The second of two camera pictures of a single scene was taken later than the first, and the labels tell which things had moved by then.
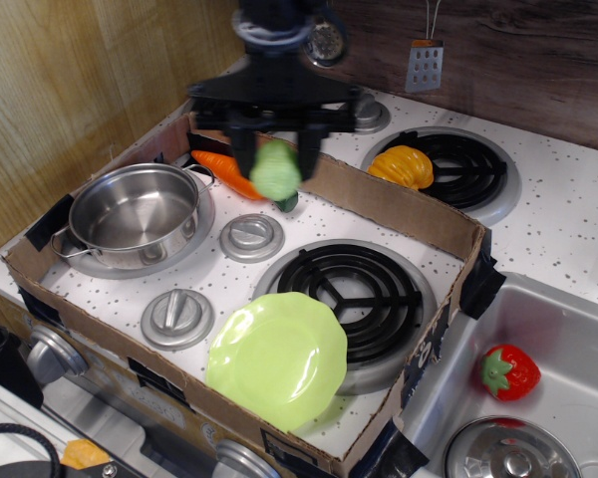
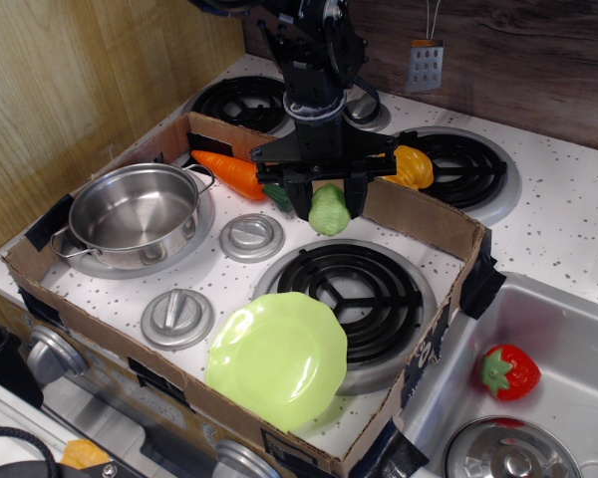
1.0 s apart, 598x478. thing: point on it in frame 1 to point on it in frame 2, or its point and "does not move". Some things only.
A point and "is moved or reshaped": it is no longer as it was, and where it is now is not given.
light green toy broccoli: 276,174 is moved or reshaped
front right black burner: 385,299 does not move
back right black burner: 472,173 does not move
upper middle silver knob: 252,238 does not move
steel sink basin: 574,341 does not move
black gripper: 276,89 to 326,151
